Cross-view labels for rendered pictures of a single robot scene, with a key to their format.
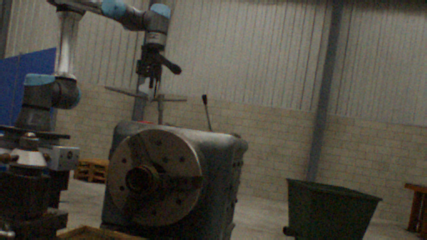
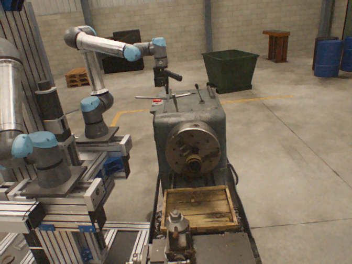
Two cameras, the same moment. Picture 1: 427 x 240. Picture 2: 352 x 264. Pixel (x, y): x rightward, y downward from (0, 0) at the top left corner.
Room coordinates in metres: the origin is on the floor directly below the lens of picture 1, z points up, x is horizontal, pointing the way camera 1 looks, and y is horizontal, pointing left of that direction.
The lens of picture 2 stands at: (0.12, 0.38, 1.80)
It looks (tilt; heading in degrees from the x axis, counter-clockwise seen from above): 25 degrees down; 347
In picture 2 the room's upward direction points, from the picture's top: 6 degrees counter-clockwise
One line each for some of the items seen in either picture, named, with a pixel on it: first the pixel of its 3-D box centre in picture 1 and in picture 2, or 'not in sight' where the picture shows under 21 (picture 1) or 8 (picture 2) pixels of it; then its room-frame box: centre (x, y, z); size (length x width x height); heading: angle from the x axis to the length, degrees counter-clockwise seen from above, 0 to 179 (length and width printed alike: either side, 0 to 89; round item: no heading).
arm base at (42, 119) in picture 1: (34, 117); (95, 126); (1.69, 0.55, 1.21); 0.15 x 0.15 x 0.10
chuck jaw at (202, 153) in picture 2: (178, 181); (209, 153); (1.27, -0.05, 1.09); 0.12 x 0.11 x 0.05; 74
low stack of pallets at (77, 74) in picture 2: (101, 170); (83, 76); (9.54, 1.41, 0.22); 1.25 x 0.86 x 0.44; 169
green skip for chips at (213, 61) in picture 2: (324, 215); (228, 71); (5.96, -2.42, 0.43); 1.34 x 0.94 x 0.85; 178
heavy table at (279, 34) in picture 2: (422, 210); (274, 45); (8.61, -5.58, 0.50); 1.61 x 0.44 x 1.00; 166
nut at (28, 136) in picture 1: (29, 141); (175, 214); (0.80, 0.26, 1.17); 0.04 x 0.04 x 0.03
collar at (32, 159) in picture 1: (27, 157); (176, 221); (0.80, 0.26, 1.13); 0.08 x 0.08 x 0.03
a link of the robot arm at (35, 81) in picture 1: (39, 89); (91, 108); (1.70, 0.55, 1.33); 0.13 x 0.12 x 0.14; 150
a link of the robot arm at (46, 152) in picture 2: not in sight; (42, 147); (1.24, 0.75, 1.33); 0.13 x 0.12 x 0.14; 89
